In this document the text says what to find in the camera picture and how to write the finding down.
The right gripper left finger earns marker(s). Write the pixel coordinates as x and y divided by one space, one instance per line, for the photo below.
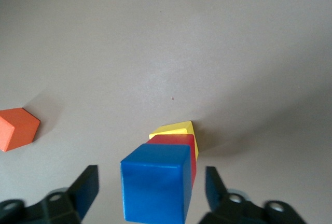
77 195

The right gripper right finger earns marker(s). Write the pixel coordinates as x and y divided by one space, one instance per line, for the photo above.
220 198

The blue wooden block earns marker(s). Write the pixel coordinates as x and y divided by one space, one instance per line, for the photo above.
155 182

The red wooden block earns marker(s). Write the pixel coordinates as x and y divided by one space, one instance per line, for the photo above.
179 139

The yellow wooden block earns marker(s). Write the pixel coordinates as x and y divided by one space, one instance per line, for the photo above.
190 130

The orange wooden block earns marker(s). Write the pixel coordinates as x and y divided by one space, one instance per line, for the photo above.
18 128

